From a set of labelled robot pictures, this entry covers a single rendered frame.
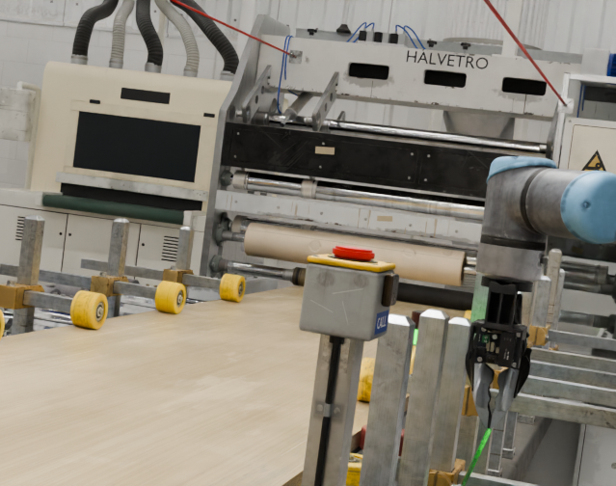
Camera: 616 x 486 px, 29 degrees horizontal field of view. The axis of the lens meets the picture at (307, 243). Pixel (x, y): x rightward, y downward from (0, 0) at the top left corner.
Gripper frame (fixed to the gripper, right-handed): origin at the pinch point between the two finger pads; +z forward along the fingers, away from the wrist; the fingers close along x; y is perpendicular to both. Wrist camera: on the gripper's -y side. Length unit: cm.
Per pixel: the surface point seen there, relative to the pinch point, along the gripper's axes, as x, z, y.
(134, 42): -454, -134, -845
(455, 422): -6.6, 3.9, -13.2
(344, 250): -9, -24, 63
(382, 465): -7.5, 0.9, 36.8
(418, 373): -9.0, -6.4, 11.8
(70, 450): -50, 9, 29
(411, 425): -9.1, 0.7, 11.8
